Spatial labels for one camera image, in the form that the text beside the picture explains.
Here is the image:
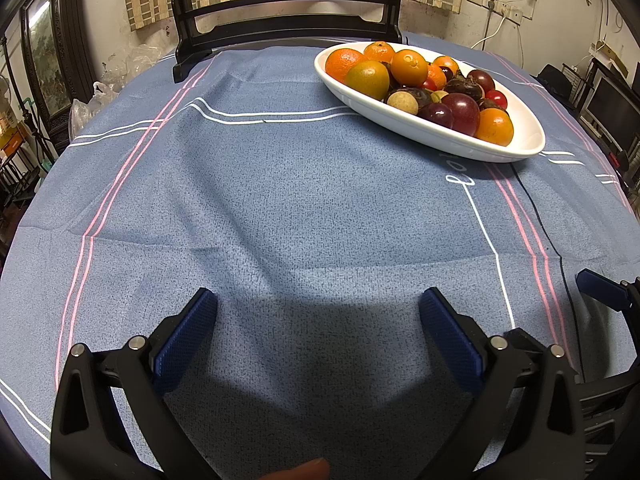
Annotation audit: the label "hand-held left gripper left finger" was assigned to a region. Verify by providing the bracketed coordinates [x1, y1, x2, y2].
[49, 287, 221, 480]

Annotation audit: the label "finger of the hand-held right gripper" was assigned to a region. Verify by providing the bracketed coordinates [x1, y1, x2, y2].
[576, 268, 640, 314]
[504, 327, 551, 361]

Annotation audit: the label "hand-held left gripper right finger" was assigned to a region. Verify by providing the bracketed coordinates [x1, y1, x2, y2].
[418, 287, 588, 480]

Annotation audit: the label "white oval plate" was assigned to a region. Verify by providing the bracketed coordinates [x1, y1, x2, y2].
[314, 42, 546, 163]

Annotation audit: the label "dark purple plum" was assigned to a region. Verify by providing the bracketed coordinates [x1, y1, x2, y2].
[418, 102, 455, 130]

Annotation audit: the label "greenish yellow citrus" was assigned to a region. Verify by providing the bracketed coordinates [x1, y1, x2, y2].
[345, 60, 391, 101]

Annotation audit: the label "smooth round orange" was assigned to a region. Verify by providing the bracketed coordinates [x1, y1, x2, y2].
[390, 47, 429, 86]

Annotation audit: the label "large mandarin orange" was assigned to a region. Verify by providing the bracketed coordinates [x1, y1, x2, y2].
[325, 47, 367, 86]

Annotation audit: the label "person's left hand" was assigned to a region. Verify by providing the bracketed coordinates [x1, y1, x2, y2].
[264, 457, 332, 480]

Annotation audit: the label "blue striped tablecloth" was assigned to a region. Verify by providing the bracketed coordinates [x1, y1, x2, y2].
[0, 30, 640, 480]

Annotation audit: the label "computer monitor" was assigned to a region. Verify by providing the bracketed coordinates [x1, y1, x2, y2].
[582, 75, 640, 146]

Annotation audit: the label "clear plastic bags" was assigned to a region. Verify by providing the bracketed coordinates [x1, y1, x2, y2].
[70, 45, 166, 136]

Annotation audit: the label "round embroidered table screen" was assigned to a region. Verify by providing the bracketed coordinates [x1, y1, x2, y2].
[170, 0, 405, 84]

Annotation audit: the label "dark framed painting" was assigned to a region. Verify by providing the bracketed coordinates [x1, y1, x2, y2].
[20, 0, 96, 136]

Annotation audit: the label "white power cable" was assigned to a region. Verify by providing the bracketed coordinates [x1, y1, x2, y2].
[472, 7, 507, 51]

